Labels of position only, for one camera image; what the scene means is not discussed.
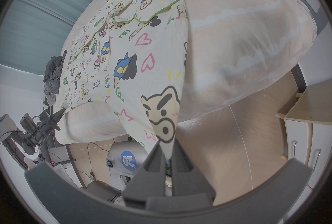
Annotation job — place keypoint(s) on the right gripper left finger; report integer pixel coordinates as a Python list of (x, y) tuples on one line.
[(150, 176)]

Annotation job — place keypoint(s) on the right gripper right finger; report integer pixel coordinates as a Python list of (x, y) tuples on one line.
[(186, 176)]

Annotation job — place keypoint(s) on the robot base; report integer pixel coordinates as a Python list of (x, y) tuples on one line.
[(116, 155)]

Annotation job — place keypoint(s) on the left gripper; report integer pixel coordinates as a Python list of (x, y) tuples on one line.
[(49, 126)]

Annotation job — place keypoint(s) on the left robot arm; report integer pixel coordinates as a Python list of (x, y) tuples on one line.
[(31, 134)]

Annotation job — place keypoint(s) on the bed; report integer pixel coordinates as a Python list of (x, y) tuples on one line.
[(246, 49)]

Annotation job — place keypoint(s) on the wooden white-drawer bedside table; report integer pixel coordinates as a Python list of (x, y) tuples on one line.
[(306, 103)]

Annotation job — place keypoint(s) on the dark grey garment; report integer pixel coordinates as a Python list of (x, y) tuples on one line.
[(51, 85)]

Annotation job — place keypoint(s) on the white printed pyjama top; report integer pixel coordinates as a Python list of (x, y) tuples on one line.
[(134, 75)]

